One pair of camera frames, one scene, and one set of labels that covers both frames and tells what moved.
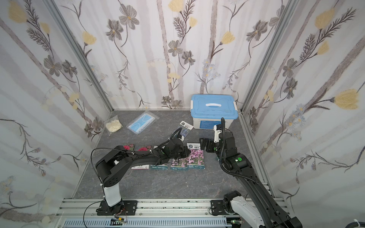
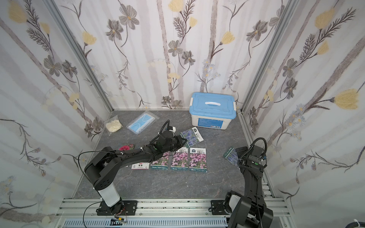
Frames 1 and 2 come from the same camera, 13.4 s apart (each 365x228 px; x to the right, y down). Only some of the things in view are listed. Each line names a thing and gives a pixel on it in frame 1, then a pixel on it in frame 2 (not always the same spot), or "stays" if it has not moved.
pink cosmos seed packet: x=195 y=160 stays
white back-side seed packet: x=163 y=166 stays
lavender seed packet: x=186 y=129 to x=193 y=136
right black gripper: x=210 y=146 to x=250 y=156
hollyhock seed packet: x=130 y=147 stays
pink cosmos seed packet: x=178 y=164 stays
